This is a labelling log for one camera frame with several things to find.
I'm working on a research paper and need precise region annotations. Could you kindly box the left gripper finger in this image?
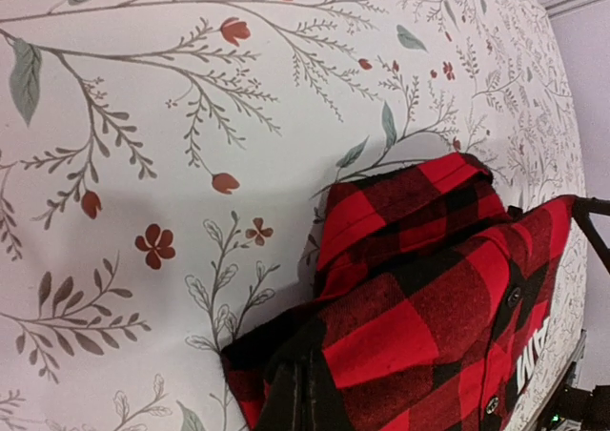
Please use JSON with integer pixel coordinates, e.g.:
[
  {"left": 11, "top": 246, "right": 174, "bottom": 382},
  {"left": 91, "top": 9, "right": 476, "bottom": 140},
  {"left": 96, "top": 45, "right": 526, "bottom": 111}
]
[{"left": 256, "top": 354, "right": 343, "bottom": 430}]

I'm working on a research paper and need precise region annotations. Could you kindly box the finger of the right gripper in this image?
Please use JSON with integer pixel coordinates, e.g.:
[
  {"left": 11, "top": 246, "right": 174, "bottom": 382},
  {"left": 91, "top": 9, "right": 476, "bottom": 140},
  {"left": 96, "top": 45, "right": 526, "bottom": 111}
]
[{"left": 572, "top": 196, "right": 610, "bottom": 272}]

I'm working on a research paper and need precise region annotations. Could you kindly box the red black plaid shirt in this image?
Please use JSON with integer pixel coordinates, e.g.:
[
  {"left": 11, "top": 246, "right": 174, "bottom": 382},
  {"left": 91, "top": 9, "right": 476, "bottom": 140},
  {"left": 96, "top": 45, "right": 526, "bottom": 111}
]
[{"left": 221, "top": 153, "right": 575, "bottom": 430}]

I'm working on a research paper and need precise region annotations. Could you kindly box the floral patterned table cloth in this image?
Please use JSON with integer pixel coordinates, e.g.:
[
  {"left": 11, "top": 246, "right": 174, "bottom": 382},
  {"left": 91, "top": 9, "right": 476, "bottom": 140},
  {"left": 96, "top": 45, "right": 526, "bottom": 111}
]
[{"left": 1, "top": 0, "right": 585, "bottom": 430}]

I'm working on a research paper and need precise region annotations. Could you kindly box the aluminium front rail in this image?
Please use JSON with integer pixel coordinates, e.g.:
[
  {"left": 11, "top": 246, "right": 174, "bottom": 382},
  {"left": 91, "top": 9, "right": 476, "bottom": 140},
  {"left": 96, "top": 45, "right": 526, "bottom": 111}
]
[{"left": 552, "top": 330, "right": 590, "bottom": 431}]

